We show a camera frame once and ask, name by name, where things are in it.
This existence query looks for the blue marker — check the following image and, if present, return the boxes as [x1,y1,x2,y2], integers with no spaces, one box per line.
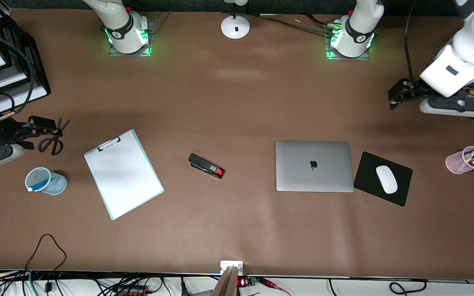
[27,178,50,192]

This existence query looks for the silver laptop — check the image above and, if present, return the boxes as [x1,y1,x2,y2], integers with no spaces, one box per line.
[275,140,355,193]

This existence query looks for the black blue scissors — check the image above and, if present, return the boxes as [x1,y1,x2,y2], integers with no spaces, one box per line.
[38,119,70,156]

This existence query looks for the light blue mesh cup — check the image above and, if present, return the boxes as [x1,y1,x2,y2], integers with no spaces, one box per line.
[25,167,67,196]

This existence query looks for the black document tray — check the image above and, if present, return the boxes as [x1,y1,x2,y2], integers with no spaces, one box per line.
[0,10,51,113]

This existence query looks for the pink translucent pen cup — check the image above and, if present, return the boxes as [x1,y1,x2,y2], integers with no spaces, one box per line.
[446,146,474,174]

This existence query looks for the white computer mouse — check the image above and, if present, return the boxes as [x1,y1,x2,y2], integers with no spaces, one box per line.
[376,165,398,194]

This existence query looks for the black mouse pad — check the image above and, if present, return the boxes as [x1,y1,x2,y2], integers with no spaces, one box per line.
[353,151,413,207]

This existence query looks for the light green clipboard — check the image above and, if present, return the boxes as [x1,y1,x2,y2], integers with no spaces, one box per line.
[84,129,165,221]

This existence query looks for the white paper sheet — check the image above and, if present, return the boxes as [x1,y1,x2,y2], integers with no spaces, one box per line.
[85,132,163,218]

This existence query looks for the black stapler red end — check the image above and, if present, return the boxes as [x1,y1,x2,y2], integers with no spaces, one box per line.
[188,153,225,180]

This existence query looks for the white lamp base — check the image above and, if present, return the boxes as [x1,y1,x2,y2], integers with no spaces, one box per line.
[221,0,251,40]

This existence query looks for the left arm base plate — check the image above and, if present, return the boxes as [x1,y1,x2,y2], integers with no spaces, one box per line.
[325,23,370,61]

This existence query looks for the black looped cable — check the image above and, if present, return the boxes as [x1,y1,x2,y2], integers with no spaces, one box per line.
[25,234,67,274]

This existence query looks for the black base cable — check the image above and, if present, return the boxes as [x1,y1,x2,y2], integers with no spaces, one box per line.
[258,14,336,35]

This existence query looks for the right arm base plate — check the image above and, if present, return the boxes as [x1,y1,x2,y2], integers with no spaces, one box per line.
[109,16,155,57]

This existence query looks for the black coiled cable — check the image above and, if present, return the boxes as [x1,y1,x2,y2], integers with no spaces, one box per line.
[389,280,427,295]

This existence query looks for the camera mount post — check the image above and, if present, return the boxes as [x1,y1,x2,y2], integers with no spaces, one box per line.
[211,260,244,296]

